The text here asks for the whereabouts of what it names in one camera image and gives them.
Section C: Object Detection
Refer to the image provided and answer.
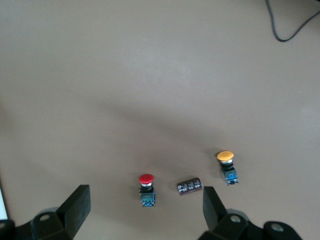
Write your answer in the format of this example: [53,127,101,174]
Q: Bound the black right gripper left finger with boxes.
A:
[14,184,91,240]

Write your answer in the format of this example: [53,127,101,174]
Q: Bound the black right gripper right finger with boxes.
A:
[198,186,251,240]

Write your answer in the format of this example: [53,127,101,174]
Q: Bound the yellow mushroom push button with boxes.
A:
[216,150,240,186]

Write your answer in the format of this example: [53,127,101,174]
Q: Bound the white drawer cabinet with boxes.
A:
[0,184,9,221]

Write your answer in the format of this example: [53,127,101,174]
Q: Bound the red mushroom push button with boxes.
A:
[138,173,157,208]

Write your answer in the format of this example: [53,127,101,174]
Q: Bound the black looped cable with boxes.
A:
[264,0,320,43]

